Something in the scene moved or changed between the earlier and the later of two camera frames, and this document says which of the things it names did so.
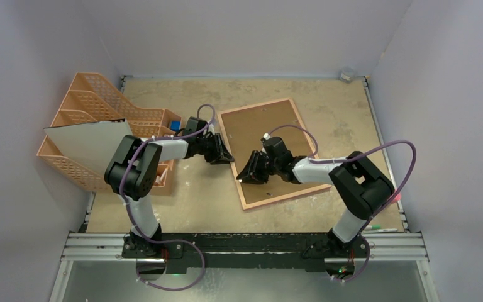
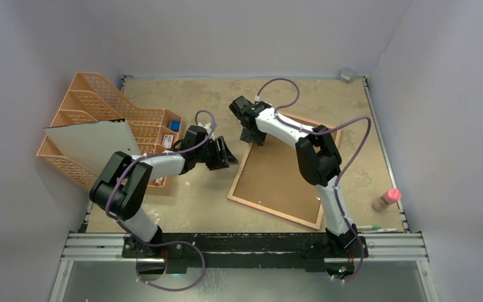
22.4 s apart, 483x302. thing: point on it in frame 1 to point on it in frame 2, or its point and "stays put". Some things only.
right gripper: (262, 163) to (251, 131)
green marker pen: (373, 227) stays put
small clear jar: (347, 75) stays put
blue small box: (175, 125) stays put
